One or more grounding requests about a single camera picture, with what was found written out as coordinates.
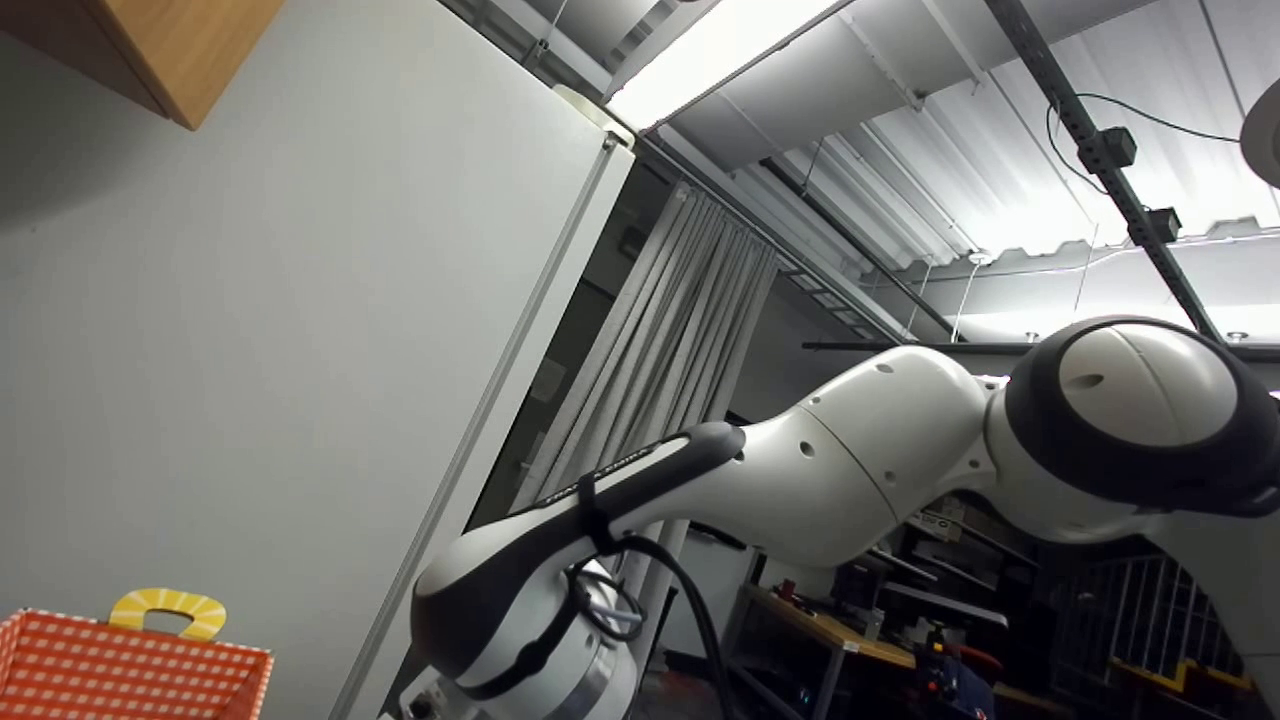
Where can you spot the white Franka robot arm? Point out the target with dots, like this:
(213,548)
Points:
(865,452)

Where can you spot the grey curtain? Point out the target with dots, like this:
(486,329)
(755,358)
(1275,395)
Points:
(665,335)

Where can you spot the long ceiling light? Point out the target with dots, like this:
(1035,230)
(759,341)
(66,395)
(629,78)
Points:
(720,60)

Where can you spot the wooden workbench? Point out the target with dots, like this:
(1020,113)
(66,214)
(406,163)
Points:
(825,642)

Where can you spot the metal storage rack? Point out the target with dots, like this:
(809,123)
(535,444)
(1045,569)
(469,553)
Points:
(960,563)

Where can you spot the black overhead pole with clamps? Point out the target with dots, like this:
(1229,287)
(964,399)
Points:
(1101,145)

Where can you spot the yellow black striped steps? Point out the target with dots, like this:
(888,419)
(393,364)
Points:
(1185,683)

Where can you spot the round grey lamp shade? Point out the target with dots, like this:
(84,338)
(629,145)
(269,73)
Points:
(1264,132)

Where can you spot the wooden wall cabinet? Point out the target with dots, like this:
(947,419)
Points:
(174,47)

